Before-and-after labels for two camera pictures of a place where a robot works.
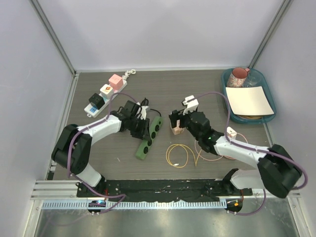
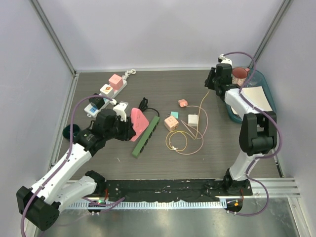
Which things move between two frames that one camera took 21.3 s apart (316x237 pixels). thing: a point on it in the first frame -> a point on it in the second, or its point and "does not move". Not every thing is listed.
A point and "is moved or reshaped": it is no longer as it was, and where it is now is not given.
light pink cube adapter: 177,130 -> 171,123
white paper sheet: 245,100 does not move
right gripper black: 174,118 -> 208,83
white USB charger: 231,133 is moved or reshaped
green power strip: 154,127 is moved or reshaped
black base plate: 137,190 does not move
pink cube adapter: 116,82 does not move
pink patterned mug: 237,77 does not move
